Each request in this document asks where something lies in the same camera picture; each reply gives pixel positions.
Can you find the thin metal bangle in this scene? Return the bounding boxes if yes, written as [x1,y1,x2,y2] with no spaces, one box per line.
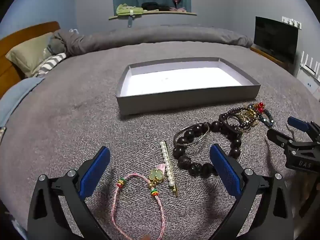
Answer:
[174,124,210,146]

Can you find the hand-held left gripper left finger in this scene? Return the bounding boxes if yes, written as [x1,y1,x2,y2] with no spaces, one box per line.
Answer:
[27,146,111,240]

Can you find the grey bed cover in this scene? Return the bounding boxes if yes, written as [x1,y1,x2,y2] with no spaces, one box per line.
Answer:
[0,41,320,240]

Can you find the white wall hooks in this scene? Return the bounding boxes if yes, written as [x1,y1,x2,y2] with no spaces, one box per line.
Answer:
[282,16,302,29]

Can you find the green cloth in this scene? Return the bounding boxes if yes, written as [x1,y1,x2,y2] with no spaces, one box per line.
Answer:
[115,4,148,15]

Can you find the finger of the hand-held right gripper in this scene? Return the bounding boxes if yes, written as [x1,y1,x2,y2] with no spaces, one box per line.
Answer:
[287,116,320,140]
[266,129,298,154]

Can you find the white cabinet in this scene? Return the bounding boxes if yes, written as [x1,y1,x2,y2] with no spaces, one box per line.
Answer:
[296,66,320,95]

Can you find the pearl hair clip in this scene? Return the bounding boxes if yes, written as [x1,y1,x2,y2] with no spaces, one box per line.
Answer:
[159,141,179,197]

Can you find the grey cardboard box tray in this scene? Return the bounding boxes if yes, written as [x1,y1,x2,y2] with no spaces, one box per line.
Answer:
[116,57,261,116]

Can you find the wooden television stand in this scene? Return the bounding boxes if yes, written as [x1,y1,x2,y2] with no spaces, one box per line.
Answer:
[250,44,294,74]

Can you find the black hair tie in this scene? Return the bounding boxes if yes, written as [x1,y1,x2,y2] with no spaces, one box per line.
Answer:
[219,112,242,133]

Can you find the wooden windowsill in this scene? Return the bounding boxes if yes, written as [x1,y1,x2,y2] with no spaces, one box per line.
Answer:
[109,10,197,20]

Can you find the blue-black bead bracelet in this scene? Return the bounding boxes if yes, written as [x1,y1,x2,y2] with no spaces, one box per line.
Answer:
[257,109,275,128]

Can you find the dark bead bracelet gold charms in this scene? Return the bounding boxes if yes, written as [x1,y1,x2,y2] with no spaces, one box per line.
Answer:
[226,107,255,130]

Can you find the red bead bracelet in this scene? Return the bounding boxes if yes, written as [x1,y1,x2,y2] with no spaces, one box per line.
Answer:
[252,102,266,113]

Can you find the dark wooden bead bracelet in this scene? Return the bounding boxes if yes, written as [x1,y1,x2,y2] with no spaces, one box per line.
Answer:
[172,121,242,178]

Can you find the wooden headboard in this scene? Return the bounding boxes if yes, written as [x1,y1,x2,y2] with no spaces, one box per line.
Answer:
[0,21,61,99]

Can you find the olive pillow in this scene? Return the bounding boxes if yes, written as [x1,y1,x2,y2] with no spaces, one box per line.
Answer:
[5,32,55,78]

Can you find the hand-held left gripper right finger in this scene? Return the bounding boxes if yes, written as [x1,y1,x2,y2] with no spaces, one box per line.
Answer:
[209,144,294,240]

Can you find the grey duvet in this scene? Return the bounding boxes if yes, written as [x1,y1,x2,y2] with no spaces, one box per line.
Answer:
[47,25,254,57]

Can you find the black cloth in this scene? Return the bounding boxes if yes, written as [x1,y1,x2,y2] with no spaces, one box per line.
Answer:
[141,2,170,12]

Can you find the pink cord bracelet with charm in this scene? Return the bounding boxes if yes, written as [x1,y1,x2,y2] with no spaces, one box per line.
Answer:
[111,164,167,240]

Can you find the black television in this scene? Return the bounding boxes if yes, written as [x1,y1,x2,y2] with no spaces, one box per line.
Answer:
[254,16,299,64]

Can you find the white router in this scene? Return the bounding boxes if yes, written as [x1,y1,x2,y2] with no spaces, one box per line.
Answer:
[299,51,320,79]

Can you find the blue blanket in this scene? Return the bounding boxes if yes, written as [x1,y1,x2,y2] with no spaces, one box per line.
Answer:
[0,77,45,128]

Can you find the striped pillow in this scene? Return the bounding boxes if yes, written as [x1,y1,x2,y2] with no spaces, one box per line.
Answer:
[37,52,67,77]

